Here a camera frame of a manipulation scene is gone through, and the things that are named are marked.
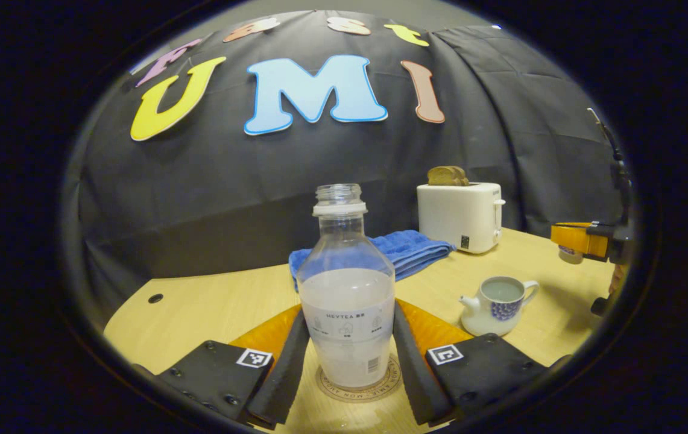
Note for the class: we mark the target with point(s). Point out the round brown coaster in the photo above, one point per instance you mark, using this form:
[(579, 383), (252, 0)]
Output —
[(392, 380)]

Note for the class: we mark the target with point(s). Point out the blue folded towel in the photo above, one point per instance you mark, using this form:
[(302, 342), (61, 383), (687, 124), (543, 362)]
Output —
[(410, 250)]

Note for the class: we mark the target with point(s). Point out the brown bread slice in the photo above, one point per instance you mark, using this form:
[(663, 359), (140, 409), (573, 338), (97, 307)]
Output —
[(441, 176), (462, 176)]

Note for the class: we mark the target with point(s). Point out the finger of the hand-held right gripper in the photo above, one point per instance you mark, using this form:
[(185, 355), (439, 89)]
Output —
[(573, 235)]

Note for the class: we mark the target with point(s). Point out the white toaster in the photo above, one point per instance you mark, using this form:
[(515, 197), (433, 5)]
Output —
[(455, 217)]

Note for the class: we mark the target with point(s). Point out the clear plastic water bottle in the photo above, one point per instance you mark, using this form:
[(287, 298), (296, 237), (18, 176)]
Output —
[(347, 313)]

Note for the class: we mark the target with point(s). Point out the black backdrop cloth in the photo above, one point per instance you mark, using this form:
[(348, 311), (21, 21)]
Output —
[(199, 193)]

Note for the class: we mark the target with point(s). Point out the white blue-patterned teacup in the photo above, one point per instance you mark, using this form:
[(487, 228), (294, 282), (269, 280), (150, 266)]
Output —
[(494, 316)]

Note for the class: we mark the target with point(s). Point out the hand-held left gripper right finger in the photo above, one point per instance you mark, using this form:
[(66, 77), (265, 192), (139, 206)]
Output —
[(413, 374)]

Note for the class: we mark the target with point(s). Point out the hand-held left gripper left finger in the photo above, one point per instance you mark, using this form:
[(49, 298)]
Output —
[(286, 374)]

